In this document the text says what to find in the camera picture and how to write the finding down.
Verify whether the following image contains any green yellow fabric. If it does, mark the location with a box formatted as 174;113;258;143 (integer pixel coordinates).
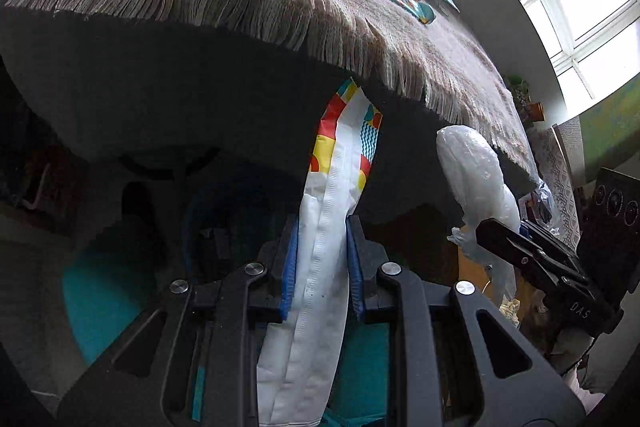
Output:
579;77;640;168

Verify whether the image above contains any clear plastic bag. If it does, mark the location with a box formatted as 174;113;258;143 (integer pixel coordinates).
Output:
436;124;522;304

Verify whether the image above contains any black table base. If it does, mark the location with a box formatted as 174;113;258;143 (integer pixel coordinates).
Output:
119;146;222;194

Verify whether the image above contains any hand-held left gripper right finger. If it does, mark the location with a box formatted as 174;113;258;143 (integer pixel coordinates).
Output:
346;215;587;427

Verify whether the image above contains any person's right forearm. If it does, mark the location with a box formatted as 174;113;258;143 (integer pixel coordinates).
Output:
550;329;608;413

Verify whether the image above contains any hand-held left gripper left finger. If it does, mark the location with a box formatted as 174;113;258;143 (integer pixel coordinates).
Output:
57;216;301;427

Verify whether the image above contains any crumpled clear plastic sheet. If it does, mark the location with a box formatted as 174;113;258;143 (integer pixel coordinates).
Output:
519;181;557;229

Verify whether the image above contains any blue plastic waste basket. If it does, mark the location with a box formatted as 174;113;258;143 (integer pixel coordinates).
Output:
182;184;298;290

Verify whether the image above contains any long white printed wrapper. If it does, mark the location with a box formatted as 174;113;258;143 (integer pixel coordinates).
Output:
256;77;385;427

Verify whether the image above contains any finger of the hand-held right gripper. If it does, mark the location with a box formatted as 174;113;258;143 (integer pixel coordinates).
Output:
475;218;624;337
520;220;589;279

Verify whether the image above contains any white lace cloth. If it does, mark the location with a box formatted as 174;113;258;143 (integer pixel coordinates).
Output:
539;116;587;249

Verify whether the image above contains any grey fleece table cover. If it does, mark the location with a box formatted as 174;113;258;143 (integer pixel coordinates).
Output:
0;2;526;212

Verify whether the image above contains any teal cushion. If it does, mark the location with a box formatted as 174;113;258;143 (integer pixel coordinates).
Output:
62;251;157;364
320;321;392;427

